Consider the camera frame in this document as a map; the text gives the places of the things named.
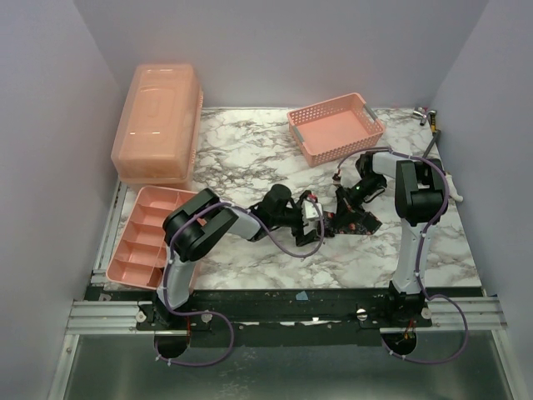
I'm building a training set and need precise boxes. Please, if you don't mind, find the dark floral necktie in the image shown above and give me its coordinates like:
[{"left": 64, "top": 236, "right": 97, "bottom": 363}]
[{"left": 324, "top": 211, "right": 381, "bottom": 238}]

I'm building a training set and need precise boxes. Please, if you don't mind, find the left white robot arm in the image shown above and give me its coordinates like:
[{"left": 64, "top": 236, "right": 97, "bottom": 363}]
[{"left": 156, "top": 184, "right": 326, "bottom": 329}]

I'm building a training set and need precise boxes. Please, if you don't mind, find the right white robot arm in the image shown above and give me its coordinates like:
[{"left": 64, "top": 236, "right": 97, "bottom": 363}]
[{"left": 331, "top": 147, "right": 449, "bottom": 327}]

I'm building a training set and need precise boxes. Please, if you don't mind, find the pink perforated basket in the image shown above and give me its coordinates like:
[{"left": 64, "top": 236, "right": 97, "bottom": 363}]
[{"left": 287, "top": 92, "right": 385, "bottom": 168}]

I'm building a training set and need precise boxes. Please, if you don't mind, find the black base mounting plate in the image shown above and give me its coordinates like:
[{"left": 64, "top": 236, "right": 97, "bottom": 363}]
[{"left": 83, "top": 287, "right": 431, "bottom": 348}]

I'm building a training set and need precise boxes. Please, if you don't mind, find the grey metal clamp tool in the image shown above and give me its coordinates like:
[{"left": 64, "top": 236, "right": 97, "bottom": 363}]
[{"left": 412, "top": 107, "right": 464, "bottom": 203}]

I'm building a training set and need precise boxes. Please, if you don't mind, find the pink translucent storage box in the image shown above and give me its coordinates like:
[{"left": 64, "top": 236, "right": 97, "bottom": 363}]
[{"left": 111, "top": 63, "right": 203, "bottom": 190}]

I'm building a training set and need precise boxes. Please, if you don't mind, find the pink divided organizer tray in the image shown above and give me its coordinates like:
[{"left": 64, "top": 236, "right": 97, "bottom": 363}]
[{"left": 107, "top": 186, "right": 196, "bottom": 291}]

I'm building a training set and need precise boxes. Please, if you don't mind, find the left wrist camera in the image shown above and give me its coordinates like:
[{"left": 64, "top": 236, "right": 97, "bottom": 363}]
[{"left": 301, "top": 194, "right": 322, "bottom": 222}]

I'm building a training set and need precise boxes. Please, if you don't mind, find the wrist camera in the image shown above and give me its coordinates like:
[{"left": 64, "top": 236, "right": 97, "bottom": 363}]
[
  {"left": 301, "top": 194, "right": 322, "bottom": 222},
  {"left": 332, "top": 170, "right": 342, "bottom": 188}
]

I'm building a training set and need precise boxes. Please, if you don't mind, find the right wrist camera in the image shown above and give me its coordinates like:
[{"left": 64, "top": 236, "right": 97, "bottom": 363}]
[{"left": 332, "top": 170, "right": 342, "bottom": 188}]

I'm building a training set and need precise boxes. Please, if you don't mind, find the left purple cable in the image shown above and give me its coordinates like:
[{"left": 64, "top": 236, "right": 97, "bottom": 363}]
[{"left": 162, "top": 195, "right": 326, "bottom": 368}]

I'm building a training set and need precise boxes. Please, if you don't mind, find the purple cable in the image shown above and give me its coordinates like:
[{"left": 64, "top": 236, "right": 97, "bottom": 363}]
[
  {"left": 335, "top": 146, "right": 470, "bottom": 364},
  {"left": 162, "top": 195, "right": 326, "bottom": 368}
]

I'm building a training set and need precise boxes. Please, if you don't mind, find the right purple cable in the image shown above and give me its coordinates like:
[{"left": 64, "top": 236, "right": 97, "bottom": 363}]
[{"left": 335, "top": 146, "right": 470, "bottom": 364}]

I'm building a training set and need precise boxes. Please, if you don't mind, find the aluminium rail frame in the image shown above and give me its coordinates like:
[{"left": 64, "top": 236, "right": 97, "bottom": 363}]
[{"left": 48, "top": 289, "right": 528, "bottom": 399}]

